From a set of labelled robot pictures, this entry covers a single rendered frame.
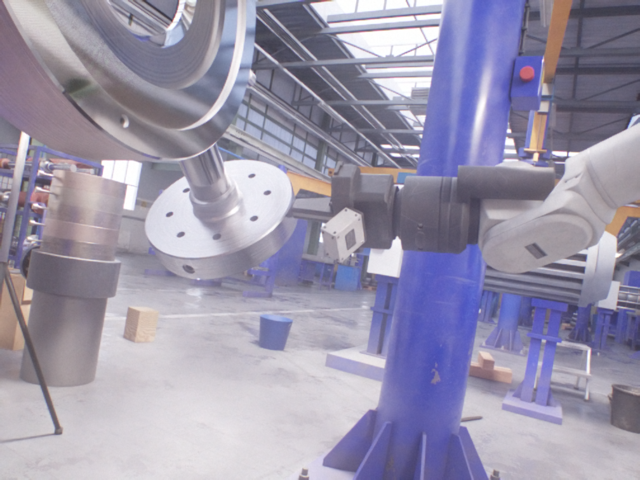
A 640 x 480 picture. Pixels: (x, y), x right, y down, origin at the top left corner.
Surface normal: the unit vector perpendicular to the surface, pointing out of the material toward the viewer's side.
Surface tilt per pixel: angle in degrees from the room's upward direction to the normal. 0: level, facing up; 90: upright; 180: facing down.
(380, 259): 90
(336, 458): 90
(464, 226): 103
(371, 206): 139
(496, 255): 143
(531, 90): 90
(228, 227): 49
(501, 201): 54
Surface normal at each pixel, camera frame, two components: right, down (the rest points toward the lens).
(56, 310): 0.19, 0.01
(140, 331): 0.80, 0.12
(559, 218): -0.38, 0.10
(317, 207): -0.16, -0.70
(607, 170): -0.72, 0.09
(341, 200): -0.25, 0.71
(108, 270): 0.94, 0.15
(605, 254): 0.04, -0.25
